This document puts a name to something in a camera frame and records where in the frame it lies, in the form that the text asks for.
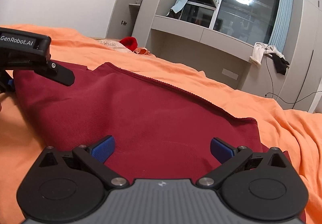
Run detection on dark red long-sleeve sweater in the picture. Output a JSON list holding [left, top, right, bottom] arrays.
[[12, 61, 306, 223]]

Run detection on pink patterned cloth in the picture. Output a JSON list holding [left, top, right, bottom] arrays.
[[97, 39, 132, 53]]

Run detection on orange bed duvet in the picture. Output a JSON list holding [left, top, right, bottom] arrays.
[[1, 24, 321, 223]]

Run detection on bright red hat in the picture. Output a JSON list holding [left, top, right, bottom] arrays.
[[119, 37, 137, 52]]

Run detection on black garment on ledge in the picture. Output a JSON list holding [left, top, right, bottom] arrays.
[[271, 53, 290, 75]]

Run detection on white garment on ledge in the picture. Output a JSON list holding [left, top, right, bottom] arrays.
[[250, 42, 285, 66]]

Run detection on grey built-in wardrobe unit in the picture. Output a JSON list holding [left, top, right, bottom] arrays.
[[106, 0, 321, 111]]

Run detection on right light blue curtain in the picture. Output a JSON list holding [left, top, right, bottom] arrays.
[[269, 0, 293, 53]]

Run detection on large dark window pane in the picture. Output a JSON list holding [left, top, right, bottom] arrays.
[[213, 0, 279, 45]]

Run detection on black power cable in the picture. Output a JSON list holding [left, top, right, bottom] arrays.
[[263, 45, 322, 109]]

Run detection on white wall socket plate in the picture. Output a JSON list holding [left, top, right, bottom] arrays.
[[222, 68, 238, 80]]

